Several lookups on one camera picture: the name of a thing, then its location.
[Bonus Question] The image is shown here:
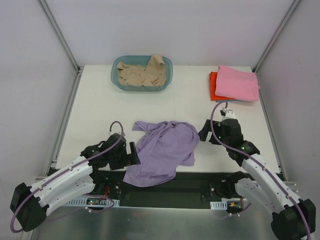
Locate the purple t shirt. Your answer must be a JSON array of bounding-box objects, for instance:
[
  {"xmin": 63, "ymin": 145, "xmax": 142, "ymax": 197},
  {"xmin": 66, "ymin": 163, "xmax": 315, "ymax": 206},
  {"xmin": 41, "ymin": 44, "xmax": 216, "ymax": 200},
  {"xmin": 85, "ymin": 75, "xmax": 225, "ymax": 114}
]
[{"xmin": 123, "ymin": 121, "xmax": 200, "ymax": 188}]

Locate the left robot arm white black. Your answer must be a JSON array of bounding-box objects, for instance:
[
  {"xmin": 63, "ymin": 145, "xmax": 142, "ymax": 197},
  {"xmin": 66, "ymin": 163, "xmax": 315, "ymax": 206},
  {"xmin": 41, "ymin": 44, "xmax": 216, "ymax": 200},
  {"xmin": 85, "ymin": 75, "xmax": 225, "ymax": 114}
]
[{"xmin": 10, "ymin": 133, "xmax": 140, "ymax": 233}]

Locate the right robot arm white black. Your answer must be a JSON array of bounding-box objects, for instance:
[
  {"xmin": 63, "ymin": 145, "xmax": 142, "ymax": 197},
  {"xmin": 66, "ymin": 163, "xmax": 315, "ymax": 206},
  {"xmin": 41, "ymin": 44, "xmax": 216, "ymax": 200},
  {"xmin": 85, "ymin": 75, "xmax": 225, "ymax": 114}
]
[{"xmin": 198, "ymin": 118, "xmax": 316, "ymax": 240}]

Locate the blue folded t shirt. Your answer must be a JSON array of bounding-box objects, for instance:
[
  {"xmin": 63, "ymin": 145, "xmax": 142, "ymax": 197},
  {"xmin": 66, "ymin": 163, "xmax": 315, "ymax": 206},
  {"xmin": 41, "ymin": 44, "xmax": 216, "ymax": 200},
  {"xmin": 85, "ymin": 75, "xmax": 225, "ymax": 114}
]
[{"xmin": 216, "ymin": 100, "xmax": 246, "ymax": 105}]

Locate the pink folded t shirt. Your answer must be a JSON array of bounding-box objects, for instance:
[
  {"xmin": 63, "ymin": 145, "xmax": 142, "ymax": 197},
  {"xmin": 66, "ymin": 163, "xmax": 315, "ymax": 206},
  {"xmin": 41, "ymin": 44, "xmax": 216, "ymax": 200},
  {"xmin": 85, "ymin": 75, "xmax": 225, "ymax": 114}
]
[{"xmin": 215, "ymin": 65, "xmax": 260, "ymax": 102}]

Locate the orange folded t shirt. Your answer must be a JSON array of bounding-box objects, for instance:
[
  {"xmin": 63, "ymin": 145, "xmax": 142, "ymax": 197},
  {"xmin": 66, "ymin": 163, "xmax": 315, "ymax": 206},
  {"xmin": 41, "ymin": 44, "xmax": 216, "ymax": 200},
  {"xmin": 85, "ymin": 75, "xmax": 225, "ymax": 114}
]
[{"xmin": 209, "ymin": 71, "xmax": 235, "ymax": 102}]

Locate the beige t shirt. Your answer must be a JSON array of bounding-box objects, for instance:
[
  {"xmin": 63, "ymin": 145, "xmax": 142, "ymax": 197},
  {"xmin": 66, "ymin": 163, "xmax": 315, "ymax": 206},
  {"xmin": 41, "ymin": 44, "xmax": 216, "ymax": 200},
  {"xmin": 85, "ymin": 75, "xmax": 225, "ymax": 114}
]
[{"xmin": 116, "ymin": 54, "xmax": 167, "ymax": 87}]

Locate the teal plastic basket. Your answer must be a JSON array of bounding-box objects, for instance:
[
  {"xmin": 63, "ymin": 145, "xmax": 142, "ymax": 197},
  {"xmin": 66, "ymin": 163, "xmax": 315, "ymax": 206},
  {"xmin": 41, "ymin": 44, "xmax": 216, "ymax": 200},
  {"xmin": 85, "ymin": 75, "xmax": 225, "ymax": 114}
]
[{"xmin": 110, "ymin": 55, "xmax": 173, "ymax": 92}]

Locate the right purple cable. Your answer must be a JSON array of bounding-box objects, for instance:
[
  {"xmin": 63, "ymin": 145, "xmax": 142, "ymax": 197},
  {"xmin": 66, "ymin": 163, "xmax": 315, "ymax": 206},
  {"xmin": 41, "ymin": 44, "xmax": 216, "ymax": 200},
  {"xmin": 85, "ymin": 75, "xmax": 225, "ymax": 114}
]
[{"xmin": 211, "ymin": 100, "xmax": 313, "ymax": 240}]

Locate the purple cable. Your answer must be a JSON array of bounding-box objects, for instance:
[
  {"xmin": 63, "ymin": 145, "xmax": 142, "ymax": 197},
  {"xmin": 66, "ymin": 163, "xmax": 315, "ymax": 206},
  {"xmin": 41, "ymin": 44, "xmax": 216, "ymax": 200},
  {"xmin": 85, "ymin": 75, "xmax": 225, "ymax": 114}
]
[
  {"xmin": 9, "ymin": 121, "xmax": 126, "ymax": 233},
  {"xmin": 211, "ymin": 100, "xmax": 313, "ymax": 240}
]

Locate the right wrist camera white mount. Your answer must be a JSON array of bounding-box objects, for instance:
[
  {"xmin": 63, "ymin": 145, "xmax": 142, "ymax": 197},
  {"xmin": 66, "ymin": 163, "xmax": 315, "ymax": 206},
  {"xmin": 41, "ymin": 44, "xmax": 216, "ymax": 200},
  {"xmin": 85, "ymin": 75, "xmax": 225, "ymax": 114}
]
[{"xmin": 220, "ymin": 107, "xmax": 237, "ymax": 121}]

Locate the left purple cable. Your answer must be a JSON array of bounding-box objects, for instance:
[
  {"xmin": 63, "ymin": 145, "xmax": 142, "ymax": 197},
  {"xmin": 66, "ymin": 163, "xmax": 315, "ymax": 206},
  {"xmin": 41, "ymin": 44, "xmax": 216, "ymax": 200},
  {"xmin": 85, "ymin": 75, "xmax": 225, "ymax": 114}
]
[{"xmin": 9, "ymin": 121, "xmax": 126, "ymax": 233}]

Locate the front aluminium rail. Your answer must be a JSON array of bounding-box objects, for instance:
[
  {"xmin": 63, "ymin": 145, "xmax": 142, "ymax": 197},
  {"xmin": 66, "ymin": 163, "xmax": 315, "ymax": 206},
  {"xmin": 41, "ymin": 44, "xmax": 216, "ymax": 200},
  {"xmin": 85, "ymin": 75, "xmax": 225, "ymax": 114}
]
[{"xmin": 34, "ymin": 174, "xmax": 302, "ymax": 201}]

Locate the left grey cable duct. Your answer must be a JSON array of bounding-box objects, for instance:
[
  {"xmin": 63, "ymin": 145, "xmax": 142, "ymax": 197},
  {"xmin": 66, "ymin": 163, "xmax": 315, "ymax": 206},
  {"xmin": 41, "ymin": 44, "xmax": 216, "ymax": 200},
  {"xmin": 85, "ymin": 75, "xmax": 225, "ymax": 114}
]
[{"xmin": 64, "ymin": 196, "xmax": 120, "ymax": 208}]

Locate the grey cable duct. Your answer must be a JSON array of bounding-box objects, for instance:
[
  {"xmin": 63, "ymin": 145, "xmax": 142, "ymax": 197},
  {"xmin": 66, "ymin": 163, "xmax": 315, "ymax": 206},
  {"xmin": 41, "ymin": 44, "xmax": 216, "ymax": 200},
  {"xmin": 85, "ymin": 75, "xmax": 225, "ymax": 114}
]
[
  {"xmin": 210, "ymin": 200, "xmax": 228, "ymax": 211},
  {"xmin": 64, "ymin": 196, "xmax": 120, "ymax": 208}
]

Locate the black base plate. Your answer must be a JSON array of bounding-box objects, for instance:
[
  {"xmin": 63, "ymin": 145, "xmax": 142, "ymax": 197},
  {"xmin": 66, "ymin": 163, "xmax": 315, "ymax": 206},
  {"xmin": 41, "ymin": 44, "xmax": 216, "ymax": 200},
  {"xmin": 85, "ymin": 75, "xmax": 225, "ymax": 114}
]
[{"xmin": 92, "ymin": 170, "xmax": 230, "ymax": 209}]

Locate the right grey cable duct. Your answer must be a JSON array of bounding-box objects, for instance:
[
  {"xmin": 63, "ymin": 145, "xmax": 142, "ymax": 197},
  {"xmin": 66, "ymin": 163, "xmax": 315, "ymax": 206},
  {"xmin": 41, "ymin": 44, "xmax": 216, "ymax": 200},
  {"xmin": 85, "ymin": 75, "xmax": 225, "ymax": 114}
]
[{"xmin": 210, "ymin": 200, "xmax": 228, "ymax": 211}]

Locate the left aluminium frame post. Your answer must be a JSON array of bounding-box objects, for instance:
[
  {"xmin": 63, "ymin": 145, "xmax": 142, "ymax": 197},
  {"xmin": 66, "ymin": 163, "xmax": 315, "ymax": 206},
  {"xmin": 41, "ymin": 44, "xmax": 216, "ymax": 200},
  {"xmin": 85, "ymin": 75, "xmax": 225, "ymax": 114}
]
[{"xmin": 37, "ymin": 0, "xmax": 81, "ymax": 73}]

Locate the aluminium frame post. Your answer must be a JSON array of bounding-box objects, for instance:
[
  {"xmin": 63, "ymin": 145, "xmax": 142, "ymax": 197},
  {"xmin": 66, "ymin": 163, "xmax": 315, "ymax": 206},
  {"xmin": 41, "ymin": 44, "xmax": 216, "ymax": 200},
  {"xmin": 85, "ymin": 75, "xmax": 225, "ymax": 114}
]
[
  {"xmin": 37, "ymin": 0, "xmax": 81, "ymax": 73},
  {"xmin": 252, "ymin": 0, "xmax": 302, "ymax": 74}
]

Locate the right aluminium frame post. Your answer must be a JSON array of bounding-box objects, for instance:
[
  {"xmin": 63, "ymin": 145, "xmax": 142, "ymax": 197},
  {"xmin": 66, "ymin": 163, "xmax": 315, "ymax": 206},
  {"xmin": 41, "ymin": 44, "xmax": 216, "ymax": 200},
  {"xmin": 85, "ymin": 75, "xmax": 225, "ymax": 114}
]
[{"xmin": 252, "ymin": 0, "xmax": 302, "ymax": 74}]

